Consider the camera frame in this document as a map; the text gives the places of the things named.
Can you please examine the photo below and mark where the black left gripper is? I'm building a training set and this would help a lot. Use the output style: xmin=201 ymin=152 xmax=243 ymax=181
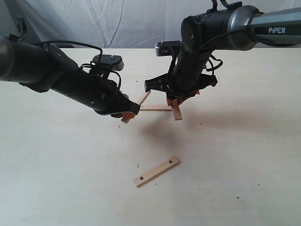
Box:
xmin=87 ymin=75 xmax=135 ymax=119

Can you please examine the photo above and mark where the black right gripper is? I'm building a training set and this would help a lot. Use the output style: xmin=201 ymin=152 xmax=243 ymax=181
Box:
xmin=144 ymin=47 xmax=217 ymax=106

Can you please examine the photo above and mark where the grooved wood block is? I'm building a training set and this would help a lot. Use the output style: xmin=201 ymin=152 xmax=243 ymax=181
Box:
xmin=171 ymin=100 xmax=182 ymax=121

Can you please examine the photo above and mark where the plain wooden stick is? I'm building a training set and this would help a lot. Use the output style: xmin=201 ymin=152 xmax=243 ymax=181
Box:
xmin=121 ymin=91 xmax=151 ymax=124

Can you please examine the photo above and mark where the wooden stick with two holes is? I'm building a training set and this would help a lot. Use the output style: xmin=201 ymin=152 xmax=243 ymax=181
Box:
xmin=133 ymin=157 xmax=181 ymax=188

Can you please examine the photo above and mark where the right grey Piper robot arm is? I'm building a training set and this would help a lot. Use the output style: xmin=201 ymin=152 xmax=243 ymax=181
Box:
xmin=144 ymin=2 xmax=301 ymax=105

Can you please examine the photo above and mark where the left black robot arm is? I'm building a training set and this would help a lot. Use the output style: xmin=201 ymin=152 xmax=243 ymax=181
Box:
xmin=0 ymin=36 xmax=140 ymax=118

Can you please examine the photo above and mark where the white backdrop cloth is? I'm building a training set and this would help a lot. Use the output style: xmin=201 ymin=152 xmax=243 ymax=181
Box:
xmin=0 ymin=0 xmax=301 ymax=49

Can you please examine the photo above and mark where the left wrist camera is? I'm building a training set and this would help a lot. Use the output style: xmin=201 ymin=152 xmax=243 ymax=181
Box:
xmin=92 ymin=54 xmax=124 ymax=71

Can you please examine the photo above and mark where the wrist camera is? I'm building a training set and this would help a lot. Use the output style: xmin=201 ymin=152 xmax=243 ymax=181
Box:
xmin=155 ymin=40 xmax=182 ymax=57
xmin=92 ymin=54 xmax=124 ymax=71

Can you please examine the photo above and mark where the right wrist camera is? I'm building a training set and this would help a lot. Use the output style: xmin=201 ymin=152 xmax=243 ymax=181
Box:
xmin=155 ymin=40 xmax=182 ymax=57

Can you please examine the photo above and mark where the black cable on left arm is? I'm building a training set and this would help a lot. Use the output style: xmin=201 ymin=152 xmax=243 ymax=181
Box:
xmin=32 ymin=40 xmax=103 ymax=57

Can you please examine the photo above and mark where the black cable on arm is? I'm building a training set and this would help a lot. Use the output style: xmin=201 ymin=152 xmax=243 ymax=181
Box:
xmin=32 ymin=40 xmax=103 ymax=57
xmin=206 ymin=0 xmax=243 ymax=15

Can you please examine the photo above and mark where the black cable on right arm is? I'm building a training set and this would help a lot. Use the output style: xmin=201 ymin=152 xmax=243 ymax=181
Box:
xmin=206 ymin=0 xmax=243 ymax=15

